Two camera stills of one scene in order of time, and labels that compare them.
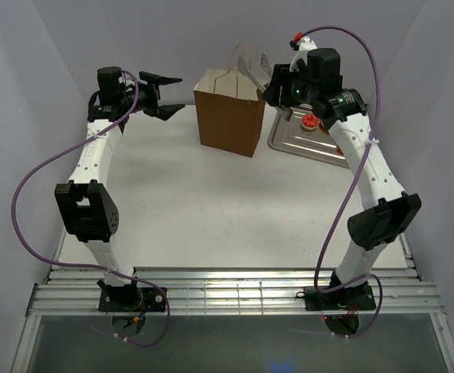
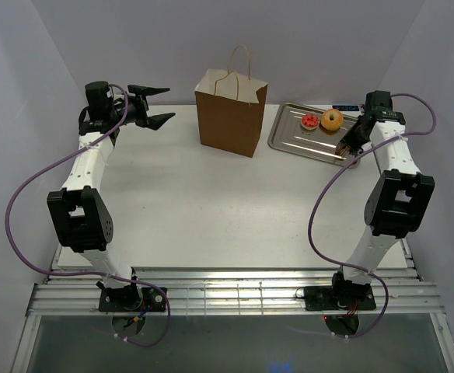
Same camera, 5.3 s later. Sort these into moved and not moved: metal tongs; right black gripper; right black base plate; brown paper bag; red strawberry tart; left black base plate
Moved: right black gripper; metal tongs
Not moved: red strawberry tart; brown paper bag; left black base plate; right black base plate
